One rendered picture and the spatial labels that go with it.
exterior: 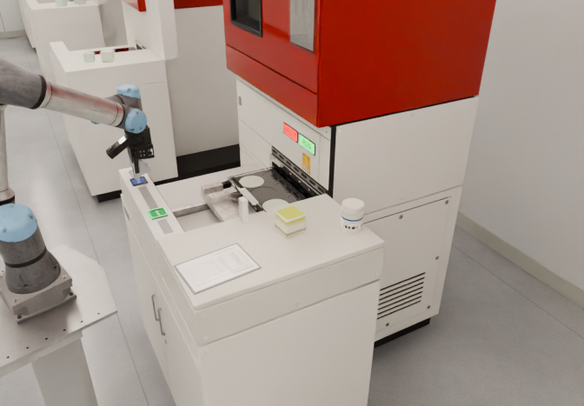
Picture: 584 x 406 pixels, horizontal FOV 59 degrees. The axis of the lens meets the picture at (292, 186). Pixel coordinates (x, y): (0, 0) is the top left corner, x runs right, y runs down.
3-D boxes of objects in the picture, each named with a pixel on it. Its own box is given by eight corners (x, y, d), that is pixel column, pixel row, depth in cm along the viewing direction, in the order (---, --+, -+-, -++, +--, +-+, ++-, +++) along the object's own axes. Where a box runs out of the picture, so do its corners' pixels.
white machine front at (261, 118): (243, 146, 256) (240, 67, 237) (331, 225, 193) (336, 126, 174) (238, 147, 255) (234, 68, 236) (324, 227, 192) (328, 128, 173)
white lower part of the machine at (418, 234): (347, 243, 324) (355, 123, 285) (437, 326, 261) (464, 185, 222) (244, 277, 295) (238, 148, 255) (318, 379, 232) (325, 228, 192)
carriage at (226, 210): (220, 192, 209) (219, 186, 207) (258, 237, 181) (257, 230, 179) (201, 196, 205) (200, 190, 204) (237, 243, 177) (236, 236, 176)
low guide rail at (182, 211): (277, 189, 218) (277, 183, 216) (280, 190, 216) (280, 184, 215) (162, 218, 197) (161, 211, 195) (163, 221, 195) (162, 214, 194)
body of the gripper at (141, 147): (155, 159, 188) (150, 129, 183) (131, 164, 185) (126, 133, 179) (149, 151, 194) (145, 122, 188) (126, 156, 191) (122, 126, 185)
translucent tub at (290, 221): (293, 221, 169) (294, 203, 165) (306, 232, 163) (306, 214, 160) (274, 228, 165) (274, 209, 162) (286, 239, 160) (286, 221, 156)
